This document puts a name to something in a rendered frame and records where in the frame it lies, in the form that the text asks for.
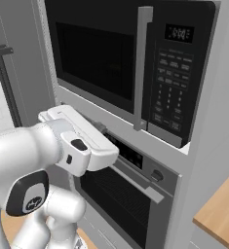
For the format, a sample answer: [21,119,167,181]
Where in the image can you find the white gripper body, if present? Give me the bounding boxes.
[37,104,121,172]

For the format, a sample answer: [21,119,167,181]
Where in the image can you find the black microwave door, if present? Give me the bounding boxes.
[44,0,153,131]

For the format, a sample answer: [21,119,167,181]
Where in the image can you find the oven door with dark glass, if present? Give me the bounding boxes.
[72,161,176,249]

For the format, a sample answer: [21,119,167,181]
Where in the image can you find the microwave start button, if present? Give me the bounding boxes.
[170,120,183,131]

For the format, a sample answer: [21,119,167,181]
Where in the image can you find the black microwave oven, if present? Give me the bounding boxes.
[44,0,217,150]

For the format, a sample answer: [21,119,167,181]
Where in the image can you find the grey tall door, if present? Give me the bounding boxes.
[0,0,57,128]

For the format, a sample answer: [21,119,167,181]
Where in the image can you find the dark round oven knob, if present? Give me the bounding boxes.
[150,169,165,183]

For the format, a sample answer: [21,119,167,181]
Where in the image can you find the steel built-in oven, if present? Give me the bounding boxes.
[71,127,182,249]

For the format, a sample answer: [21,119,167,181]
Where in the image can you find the grey drawer front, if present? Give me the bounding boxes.
[78,207,134,249]

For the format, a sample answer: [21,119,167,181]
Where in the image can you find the grey tall appliance cabinet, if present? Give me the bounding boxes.
[37,0,229,249]

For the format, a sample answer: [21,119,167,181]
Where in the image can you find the grey microwave door handle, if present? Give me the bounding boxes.
[133,5,155,132]

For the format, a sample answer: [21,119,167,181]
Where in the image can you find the grey oven door handle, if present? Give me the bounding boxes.
[110,163,166,205]

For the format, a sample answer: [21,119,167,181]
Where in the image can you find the dark long bar handle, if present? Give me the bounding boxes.
[0,44,23,128]

